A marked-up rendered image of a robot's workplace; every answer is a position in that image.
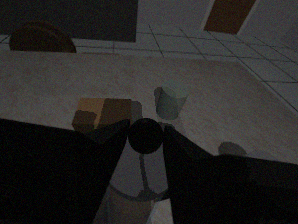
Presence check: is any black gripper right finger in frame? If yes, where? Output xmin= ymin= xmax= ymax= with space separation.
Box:
xmin=163 ymin=125 xmax=298 ymax=224

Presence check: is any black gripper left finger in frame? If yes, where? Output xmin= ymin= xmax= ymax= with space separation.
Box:
xmin=0 ymin=119 xmax=130 ymax=224

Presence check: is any french press with black knob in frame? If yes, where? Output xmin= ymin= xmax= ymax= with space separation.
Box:
xmin=103 ymin=118 xmax=170 ymax=224

